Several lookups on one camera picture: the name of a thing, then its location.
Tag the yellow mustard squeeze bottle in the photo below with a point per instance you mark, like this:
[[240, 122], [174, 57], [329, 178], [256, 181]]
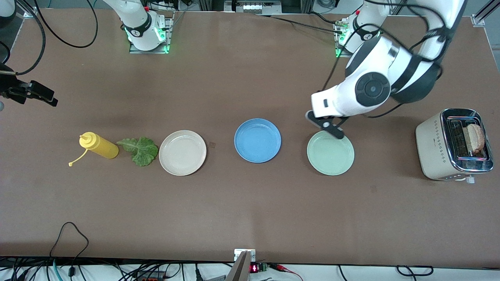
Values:
[[101, 147]]

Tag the green lettuce leaf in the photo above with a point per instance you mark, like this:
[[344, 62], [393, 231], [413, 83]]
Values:
[[143, 150]]

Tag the toasted bread slice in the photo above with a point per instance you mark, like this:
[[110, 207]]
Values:
[[475, 137]]

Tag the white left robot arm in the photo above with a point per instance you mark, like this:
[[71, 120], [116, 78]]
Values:
[[390, 58]]

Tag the light green round plate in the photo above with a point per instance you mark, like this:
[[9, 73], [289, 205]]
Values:
[[330, 156]]

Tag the blue round plate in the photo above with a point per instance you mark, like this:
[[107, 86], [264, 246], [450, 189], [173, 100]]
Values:
[[258, 140]]

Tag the beige round plate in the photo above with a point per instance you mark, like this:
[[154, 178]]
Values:
[[182, 153]]

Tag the cream chrome toaster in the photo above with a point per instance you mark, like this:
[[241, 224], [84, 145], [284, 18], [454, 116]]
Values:
[[433, 152]]

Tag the metal control box with lights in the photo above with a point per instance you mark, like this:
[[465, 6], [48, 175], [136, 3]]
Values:
[[254, 7]]

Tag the red clip lead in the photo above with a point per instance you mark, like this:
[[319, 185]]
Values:
[[279, 267]]

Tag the circuit board with red display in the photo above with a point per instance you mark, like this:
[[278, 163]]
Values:
[[256, 268]]

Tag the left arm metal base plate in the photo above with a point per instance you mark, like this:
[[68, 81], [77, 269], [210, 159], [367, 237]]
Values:
[[340, 56]]

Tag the aluminium frame extrusion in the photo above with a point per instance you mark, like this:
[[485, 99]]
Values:
[[484, 15], [27, 13]]

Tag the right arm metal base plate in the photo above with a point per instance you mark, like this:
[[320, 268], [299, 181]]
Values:
[[148, 52]]

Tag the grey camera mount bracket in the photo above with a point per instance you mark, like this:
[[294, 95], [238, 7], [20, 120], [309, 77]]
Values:
[[242, 269]]

